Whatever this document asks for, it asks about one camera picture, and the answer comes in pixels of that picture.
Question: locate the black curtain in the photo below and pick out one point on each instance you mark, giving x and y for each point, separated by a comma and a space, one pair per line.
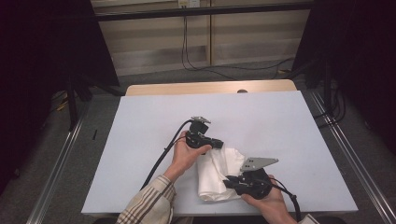
364, 62
37, 77

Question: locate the black metal stand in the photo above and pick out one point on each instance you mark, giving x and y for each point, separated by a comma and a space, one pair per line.
72, 102
327, 90

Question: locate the person's right hand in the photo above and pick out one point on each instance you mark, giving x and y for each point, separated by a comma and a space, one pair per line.
274, 208

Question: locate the white baby shirt chick print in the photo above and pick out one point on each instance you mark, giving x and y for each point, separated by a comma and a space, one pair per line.
214, 174

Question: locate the dark round table grommet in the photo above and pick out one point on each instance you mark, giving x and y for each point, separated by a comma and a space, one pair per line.
242, 91

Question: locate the person's left hand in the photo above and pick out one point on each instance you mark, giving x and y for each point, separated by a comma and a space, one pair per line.
183, 158

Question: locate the black horizontal bar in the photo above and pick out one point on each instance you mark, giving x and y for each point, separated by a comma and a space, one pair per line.
202, 11

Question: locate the wooden table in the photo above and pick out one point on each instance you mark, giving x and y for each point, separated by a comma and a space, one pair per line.
202, 87

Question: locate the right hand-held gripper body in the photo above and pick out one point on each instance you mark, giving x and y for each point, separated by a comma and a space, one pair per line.
255, 183

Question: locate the small black floor item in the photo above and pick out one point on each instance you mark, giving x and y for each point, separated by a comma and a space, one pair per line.
94, 134

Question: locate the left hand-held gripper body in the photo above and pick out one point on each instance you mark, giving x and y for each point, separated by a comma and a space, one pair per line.
197, 141

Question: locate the aluminium floor rail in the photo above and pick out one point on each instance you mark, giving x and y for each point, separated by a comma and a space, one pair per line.
53, 177
370, 180

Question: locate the white wall outlet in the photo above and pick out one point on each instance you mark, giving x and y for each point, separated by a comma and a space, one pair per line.
188, 3

